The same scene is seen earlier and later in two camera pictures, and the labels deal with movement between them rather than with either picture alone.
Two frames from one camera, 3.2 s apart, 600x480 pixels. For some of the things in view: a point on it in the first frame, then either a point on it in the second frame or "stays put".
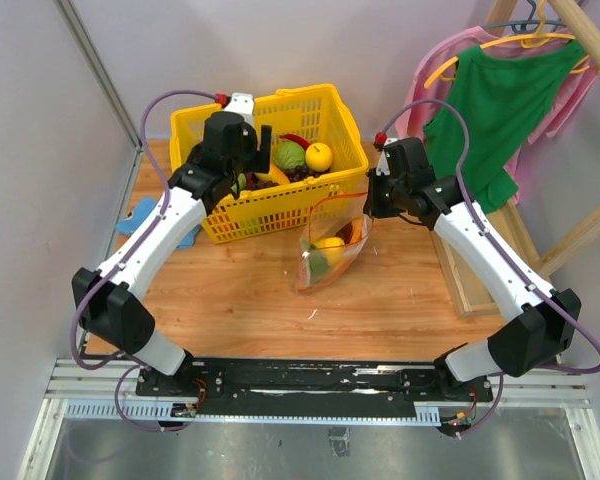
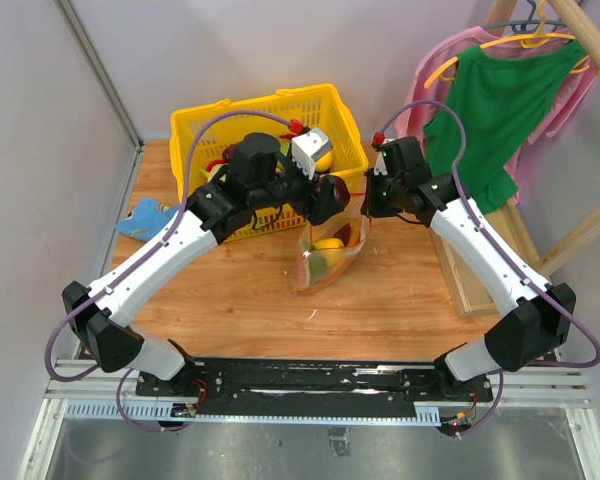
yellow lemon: [333, 246] stays put
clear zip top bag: [338, 228] stays put
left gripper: [258, 160] → [310, 207]
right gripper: [372, 207] stays put
